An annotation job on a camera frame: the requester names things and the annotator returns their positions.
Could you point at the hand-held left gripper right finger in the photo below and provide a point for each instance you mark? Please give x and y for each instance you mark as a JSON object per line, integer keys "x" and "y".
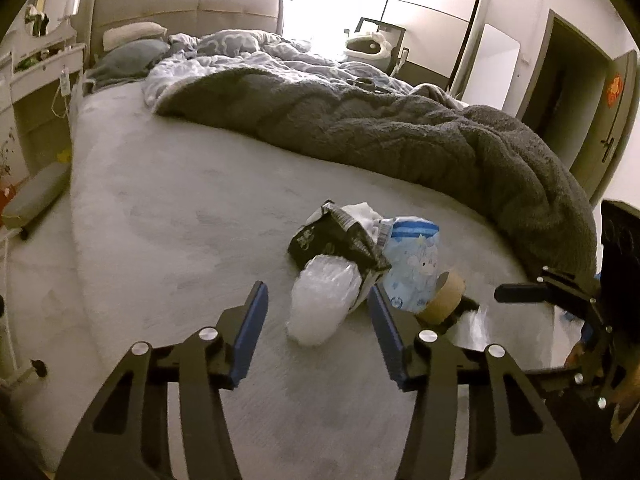
{"x": 387, "y": 340}

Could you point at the black chair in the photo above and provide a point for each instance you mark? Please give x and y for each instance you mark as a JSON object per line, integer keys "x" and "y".
{"x": 390, "y": 30}

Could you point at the white tissue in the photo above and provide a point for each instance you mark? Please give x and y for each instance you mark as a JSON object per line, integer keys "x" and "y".
{"x": 367, "y": 217}

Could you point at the white round bin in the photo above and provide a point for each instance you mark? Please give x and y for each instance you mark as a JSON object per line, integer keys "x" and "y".
{"x": 365, "y": 49}

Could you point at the white rod black knob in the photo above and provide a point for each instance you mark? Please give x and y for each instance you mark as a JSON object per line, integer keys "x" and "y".
{"x": 37, "y": 368}

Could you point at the grey fleece blanket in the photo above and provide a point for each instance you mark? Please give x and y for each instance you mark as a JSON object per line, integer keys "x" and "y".
{"x": 400, "y": 135}

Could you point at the blue white patterned duvet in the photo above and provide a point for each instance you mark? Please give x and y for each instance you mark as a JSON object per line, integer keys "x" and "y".
{"x": 240, "y": 60}

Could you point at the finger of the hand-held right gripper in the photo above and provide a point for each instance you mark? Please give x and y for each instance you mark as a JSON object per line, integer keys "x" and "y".
{"x": 470, "y": 305}
{"x": 520, "y": 293}

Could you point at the red door decoration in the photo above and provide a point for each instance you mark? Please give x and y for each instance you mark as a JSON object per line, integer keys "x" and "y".
{"x": 615, "y": 86}

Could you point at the grey pillow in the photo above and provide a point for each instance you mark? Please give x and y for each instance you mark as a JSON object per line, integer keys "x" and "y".
{"x": 127, "y": 57}

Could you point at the beige padded headboard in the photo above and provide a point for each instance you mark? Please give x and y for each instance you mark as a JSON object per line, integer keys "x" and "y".
{"x": 190, "y": 5}

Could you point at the blue white printed packet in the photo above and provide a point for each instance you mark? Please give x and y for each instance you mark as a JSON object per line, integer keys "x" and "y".
{"x": 412, "y": 265}

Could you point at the clear plastic bag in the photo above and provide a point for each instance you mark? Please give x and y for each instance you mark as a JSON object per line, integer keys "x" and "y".
{"x": 322, "y": 300}

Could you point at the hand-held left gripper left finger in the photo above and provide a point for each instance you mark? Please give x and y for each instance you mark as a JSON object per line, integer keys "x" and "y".
{"x": 250, "y": 332}

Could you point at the brown tape roll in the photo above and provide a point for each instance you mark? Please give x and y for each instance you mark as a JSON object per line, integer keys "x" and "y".
{"x": 442, "y": 297}

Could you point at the olive green door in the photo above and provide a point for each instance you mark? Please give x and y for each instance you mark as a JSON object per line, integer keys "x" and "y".
{"x": 607, "y": 120}

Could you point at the white dressing table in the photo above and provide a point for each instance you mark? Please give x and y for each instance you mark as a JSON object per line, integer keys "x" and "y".
{"x": 35, "y": 90}

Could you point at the black snack packet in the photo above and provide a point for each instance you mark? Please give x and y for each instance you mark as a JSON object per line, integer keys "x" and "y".
{"x": 320, "y": 240}

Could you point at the white pillow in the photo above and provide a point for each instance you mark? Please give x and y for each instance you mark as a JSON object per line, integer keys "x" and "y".
{"x": 132, "y": 34}

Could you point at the grey padded bench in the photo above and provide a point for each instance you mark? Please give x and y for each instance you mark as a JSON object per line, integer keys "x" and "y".
{"x": 35, "y": 197}

